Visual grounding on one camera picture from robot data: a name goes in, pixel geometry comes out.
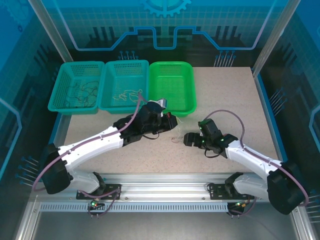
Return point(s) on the left power connector with light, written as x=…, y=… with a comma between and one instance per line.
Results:
x=95, y=203

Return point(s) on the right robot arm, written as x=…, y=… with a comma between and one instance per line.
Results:
x=250, y=160

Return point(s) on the right power connector with light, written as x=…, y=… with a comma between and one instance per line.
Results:
x=240, y=204

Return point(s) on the teal plastic basket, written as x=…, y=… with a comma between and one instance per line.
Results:
x=125, y=75
x=62, y=87

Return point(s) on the aluminium frame post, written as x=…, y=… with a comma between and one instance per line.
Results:
x=50, y=27
x=275, y=32

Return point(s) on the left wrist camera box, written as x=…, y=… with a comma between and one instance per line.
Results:
x=163, y=103

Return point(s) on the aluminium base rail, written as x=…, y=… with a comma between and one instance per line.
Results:
x=162, y=185

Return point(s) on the green plastic basket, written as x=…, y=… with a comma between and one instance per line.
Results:
x=171, y=85

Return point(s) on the power connector with light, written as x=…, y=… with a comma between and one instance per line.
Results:
x=240, y=204
x=95, y=203

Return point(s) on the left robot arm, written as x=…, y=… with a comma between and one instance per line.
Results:
x=95, y=145

